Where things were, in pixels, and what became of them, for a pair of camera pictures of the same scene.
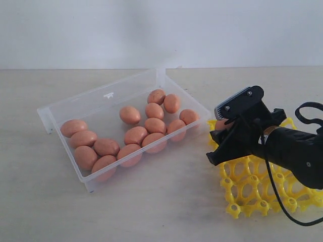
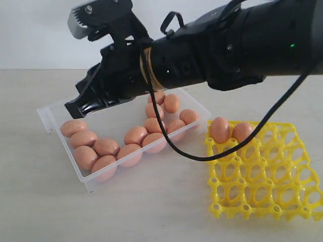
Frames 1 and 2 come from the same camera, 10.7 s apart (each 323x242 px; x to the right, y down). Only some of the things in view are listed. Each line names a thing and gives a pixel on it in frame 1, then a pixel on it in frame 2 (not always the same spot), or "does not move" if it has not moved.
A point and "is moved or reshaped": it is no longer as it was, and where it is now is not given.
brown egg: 105,147 does not move
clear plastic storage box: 101,133 does not move
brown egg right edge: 176,130 does not move
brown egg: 83,137 does not move
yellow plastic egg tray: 248,186 is moved or reshaped
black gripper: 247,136 → 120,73
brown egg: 129,115 is moved or reshaped
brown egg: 85,157 does not move
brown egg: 129,155 does not move
